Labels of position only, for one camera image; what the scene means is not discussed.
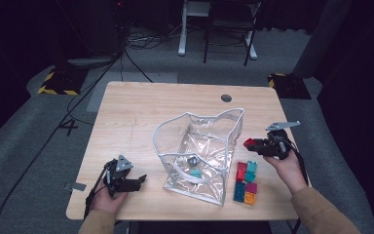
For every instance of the black base yellow striped tape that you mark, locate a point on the black base yellow striped tape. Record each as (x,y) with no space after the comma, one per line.
(63,81)
(289,86)

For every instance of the teal sloped toy brick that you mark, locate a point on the teal sloped toy brick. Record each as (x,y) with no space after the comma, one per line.
(252,166)
(195,173)

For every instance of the dark blue sloped toy brick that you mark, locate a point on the dark blue sloped toy brick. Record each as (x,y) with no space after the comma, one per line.
(193,160)

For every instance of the red toy brick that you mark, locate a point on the red toy brick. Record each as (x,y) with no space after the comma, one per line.
(240,175)
(248,142)
(242,166)

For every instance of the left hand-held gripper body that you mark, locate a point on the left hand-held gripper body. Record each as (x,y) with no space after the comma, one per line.
(117,175)

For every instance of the blue long toy brick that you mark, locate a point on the blue long toy brick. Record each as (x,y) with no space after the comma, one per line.
(239,192)

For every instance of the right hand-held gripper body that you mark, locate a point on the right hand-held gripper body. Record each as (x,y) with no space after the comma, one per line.
(277,146)

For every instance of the clear plastic bag white trim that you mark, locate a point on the clear plastic bag white trim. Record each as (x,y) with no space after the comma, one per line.
(207,146)

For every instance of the person's left hand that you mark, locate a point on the person's left hand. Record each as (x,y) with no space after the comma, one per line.
(105,201)

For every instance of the grey tape piece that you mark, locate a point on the grey tape piece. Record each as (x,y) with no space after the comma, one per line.
(79,187)

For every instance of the white desk leg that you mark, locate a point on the white desk leg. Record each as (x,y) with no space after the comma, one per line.
(183,29)
(251,45)

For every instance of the teal square toy brick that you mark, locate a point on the teal square toy brick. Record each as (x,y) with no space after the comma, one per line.
(249,177)

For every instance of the black chair frame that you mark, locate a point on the black chair frame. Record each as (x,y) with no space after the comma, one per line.
(207,32)

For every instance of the person's right hand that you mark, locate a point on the person's right hand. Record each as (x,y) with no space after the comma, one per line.
(290,172)

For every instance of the magenta sloped toy brick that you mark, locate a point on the magenta sloped toy brick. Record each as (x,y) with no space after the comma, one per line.
(251,187)

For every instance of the yellow square toy brick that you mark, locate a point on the yellow square toy brick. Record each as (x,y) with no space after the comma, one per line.
(249,198)

